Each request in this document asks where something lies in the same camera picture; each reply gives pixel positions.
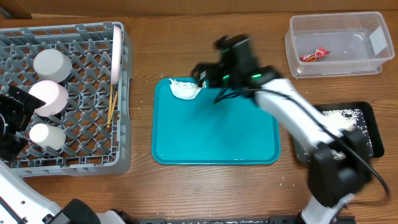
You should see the pink bowl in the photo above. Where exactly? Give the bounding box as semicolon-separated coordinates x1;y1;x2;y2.
29;80;68;116

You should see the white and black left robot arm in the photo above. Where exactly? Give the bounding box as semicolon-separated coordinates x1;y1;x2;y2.
1;86;138;224

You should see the red snack wrapper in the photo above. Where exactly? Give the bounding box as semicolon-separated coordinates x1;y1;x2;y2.
299;47;331;62

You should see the large white plate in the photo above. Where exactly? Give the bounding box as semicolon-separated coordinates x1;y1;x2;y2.
111;26;122;85

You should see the pile of rice grains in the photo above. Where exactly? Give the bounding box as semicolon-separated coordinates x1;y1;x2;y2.
298;108;373;161

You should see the grey plastic dish rack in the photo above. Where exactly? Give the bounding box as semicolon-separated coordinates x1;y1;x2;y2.
1;22;132;177

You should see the teal serving tray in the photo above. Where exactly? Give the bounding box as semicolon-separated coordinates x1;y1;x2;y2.
152;79;281;165

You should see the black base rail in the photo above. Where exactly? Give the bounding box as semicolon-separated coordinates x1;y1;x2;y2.
136;215;297;224

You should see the wooden chopstick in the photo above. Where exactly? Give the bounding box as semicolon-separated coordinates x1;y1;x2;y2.
106;84;113;128
108;90;119;127

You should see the clear plastic bin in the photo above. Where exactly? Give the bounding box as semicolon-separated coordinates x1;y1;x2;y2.
285;12;395;78

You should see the cream white cup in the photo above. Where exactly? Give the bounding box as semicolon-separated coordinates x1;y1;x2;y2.
29;123;66;150

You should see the crumpled white napkin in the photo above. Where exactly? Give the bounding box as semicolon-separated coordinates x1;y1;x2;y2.
169;78;206;100

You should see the grey bowl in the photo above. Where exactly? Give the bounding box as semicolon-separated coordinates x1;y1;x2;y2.
33;49;72;83

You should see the black rectangular tray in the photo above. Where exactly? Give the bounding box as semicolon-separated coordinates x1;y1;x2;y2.
292;101;385;165

